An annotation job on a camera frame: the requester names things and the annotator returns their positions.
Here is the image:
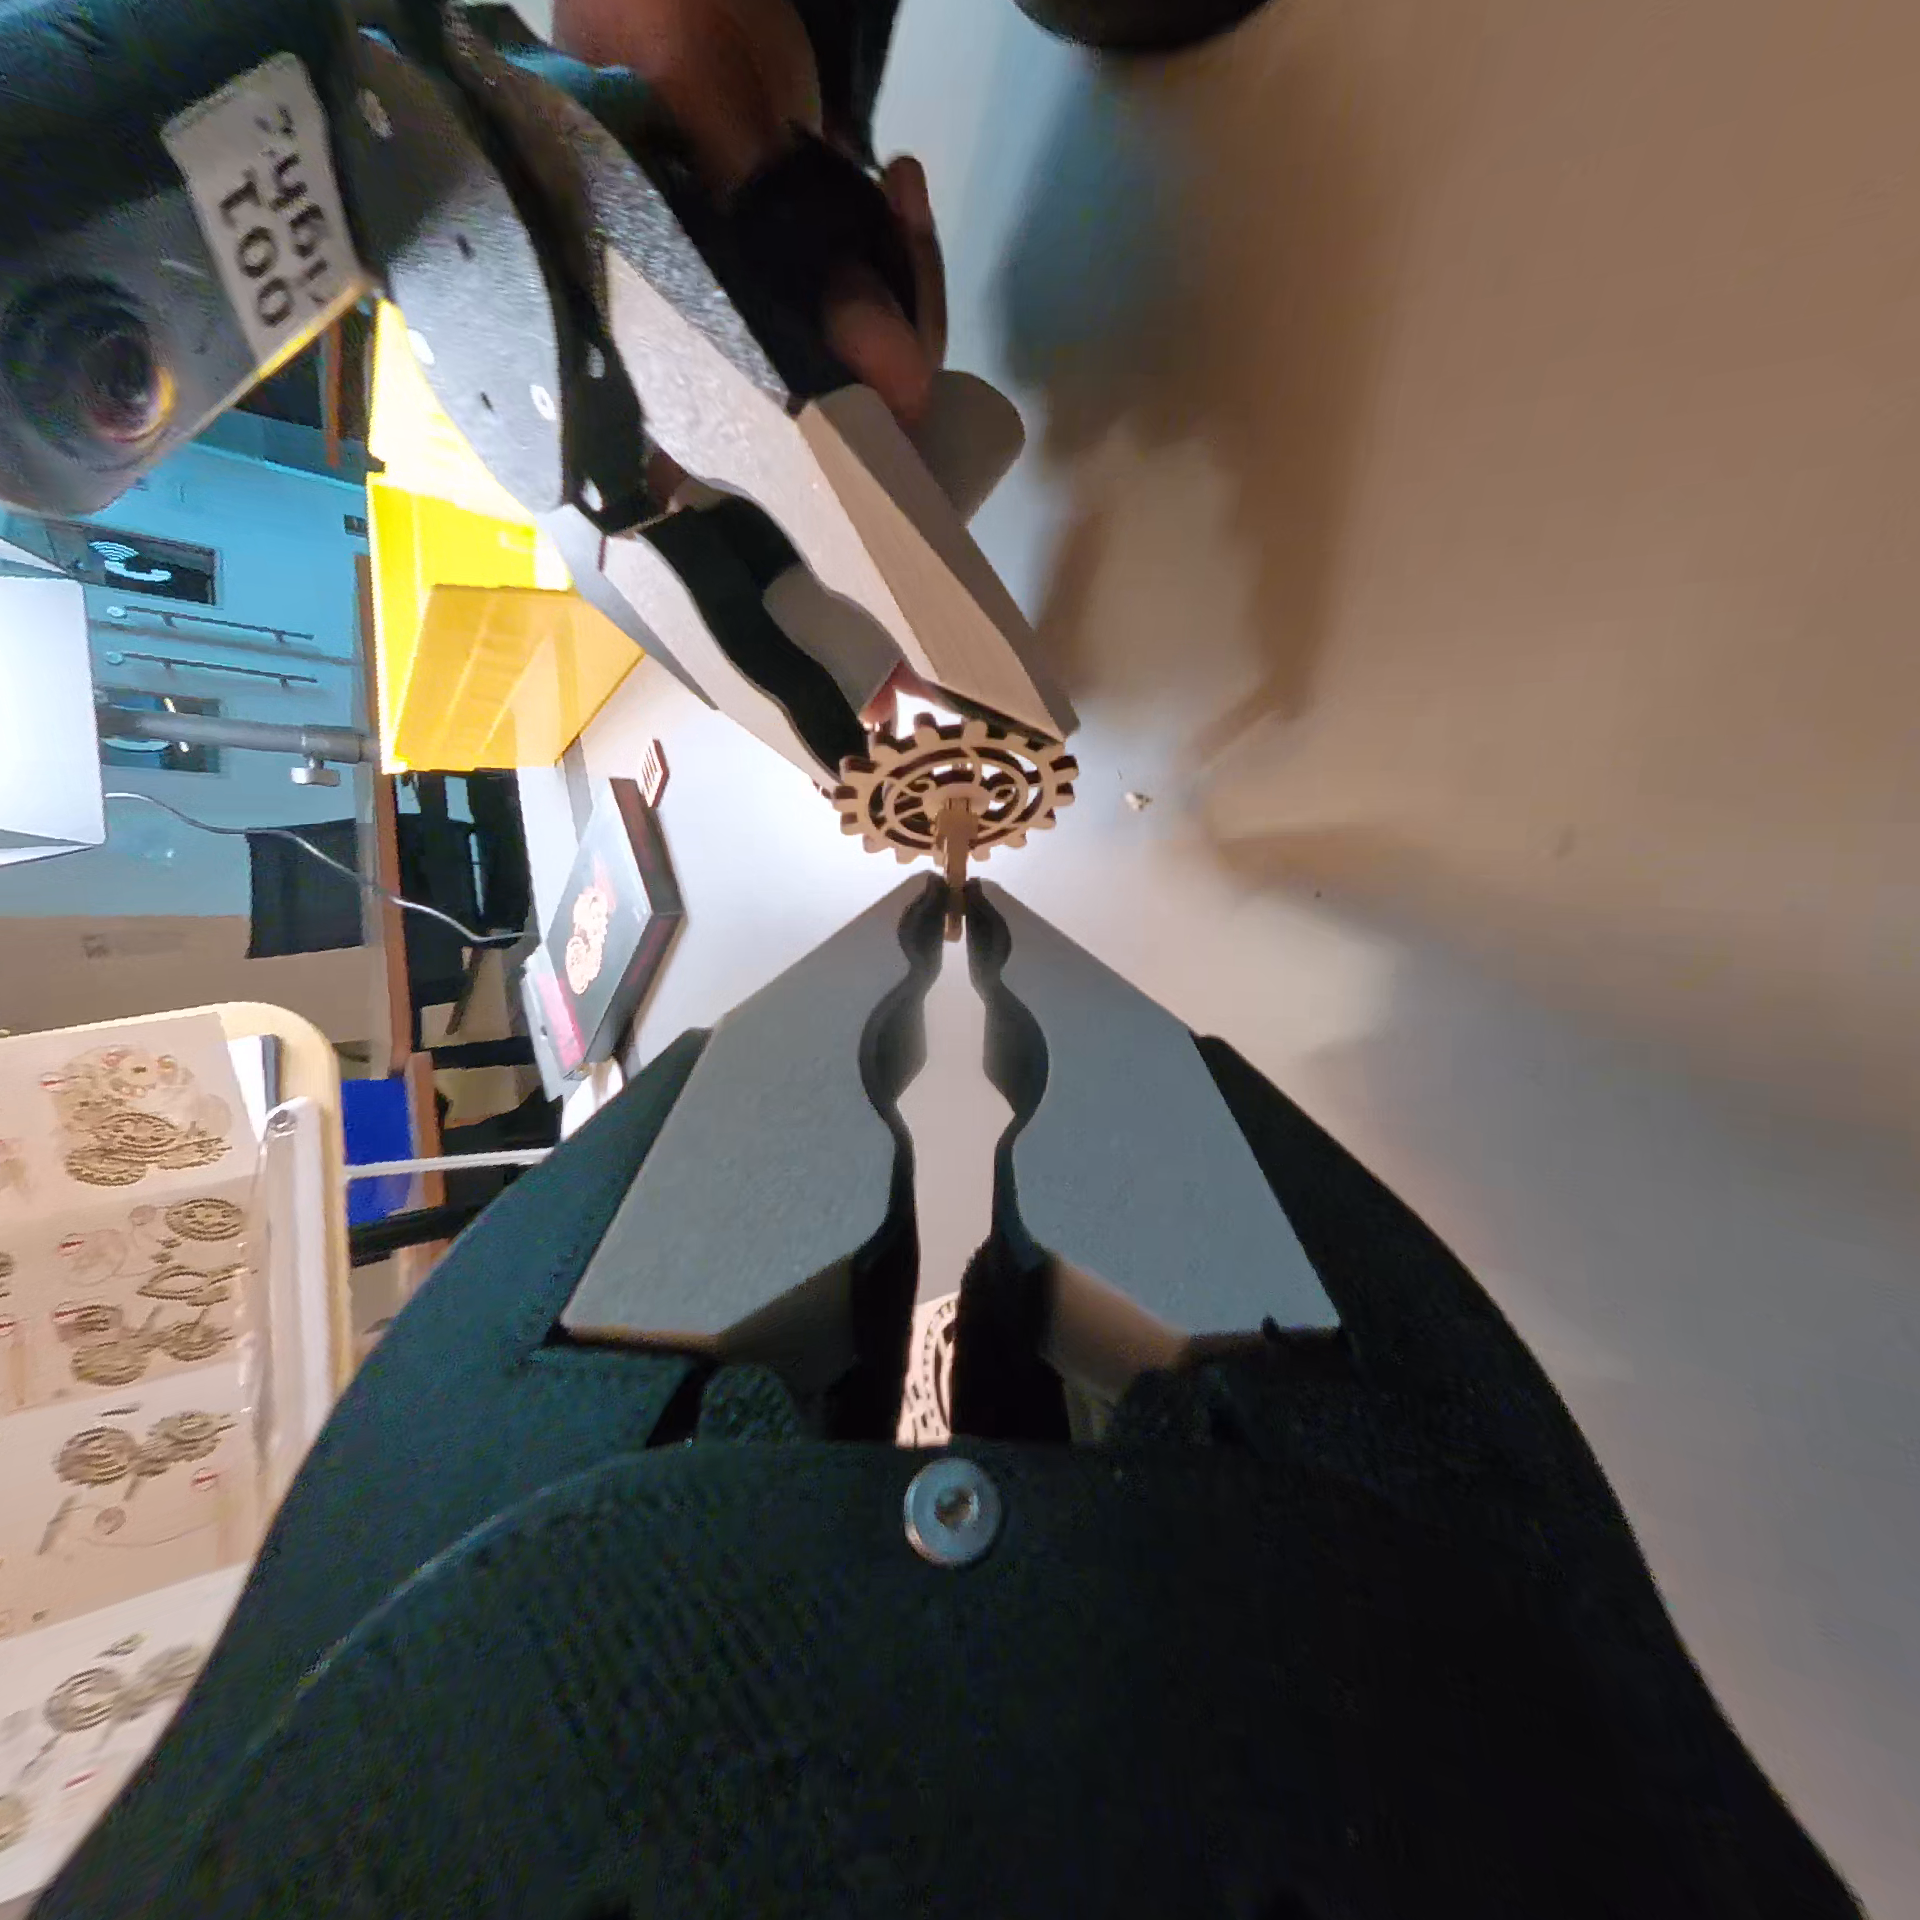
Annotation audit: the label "person's right hand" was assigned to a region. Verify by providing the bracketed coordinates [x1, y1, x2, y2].
[555, 0, 951, 436]

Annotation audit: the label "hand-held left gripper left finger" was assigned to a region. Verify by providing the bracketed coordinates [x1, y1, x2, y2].
[559, 872, 953, 1420]

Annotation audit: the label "white light panel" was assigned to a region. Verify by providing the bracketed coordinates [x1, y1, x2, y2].
[0, 566, 109, 869]

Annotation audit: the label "metal tripod pole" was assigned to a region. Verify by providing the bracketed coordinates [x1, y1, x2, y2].
[94, 708, 379, 788]

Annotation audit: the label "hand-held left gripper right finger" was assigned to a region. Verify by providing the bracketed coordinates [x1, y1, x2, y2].
[961, 877, 1345, 1425]

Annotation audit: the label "grey desk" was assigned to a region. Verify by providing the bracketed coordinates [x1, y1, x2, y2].
[557, 0, 1920, 1920]

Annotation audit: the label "large wooden gear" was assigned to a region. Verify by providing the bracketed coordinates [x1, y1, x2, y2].
[833, 710, 1082, 875]

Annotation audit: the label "printed instruction sheet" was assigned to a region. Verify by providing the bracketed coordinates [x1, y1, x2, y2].
[0, 1007, 270, 1912]

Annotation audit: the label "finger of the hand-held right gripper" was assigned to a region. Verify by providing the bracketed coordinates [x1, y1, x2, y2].
[591, 151, 1082, 751]
[543, 508, 879, 788]

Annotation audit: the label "yellow plastic bin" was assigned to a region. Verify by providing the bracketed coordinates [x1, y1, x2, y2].
[364, 297, 649, 777]

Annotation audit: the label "black puzzle box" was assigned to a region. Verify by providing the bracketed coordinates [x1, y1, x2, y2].
[521, 777, 689, 1086]

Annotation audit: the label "blue bin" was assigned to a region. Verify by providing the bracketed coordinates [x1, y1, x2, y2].
[340, 1076, 442, 1230]

